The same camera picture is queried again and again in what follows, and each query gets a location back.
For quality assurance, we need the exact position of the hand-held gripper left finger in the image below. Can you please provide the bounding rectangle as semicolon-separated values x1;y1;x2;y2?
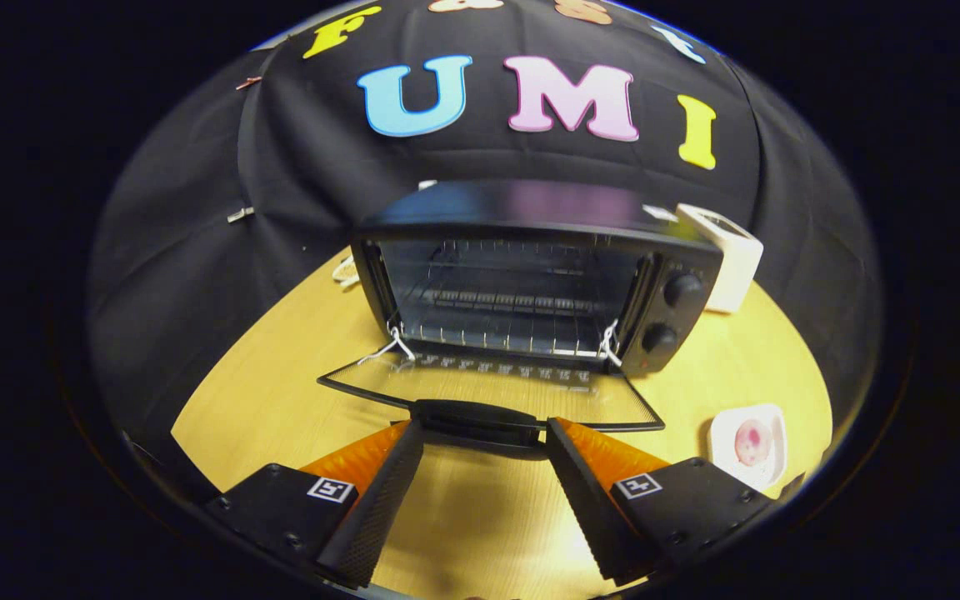
205;418;427;590

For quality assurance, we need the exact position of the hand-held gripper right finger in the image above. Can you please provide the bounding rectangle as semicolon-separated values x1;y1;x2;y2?
545;417;781;585

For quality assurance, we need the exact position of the pink round food slice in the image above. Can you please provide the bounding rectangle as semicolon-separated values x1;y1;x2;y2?
734;419;773;466

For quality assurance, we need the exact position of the white square plate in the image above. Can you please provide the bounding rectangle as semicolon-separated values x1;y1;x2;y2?
709;403;788;491

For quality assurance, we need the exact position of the black toaster oven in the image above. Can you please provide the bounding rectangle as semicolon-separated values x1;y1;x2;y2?
317;179;724;459

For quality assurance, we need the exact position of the black backdrop cloth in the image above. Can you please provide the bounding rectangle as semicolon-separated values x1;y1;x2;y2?
88;0;885;501

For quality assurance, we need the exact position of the white toaster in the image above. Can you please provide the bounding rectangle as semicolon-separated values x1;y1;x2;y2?
676;202;764;315

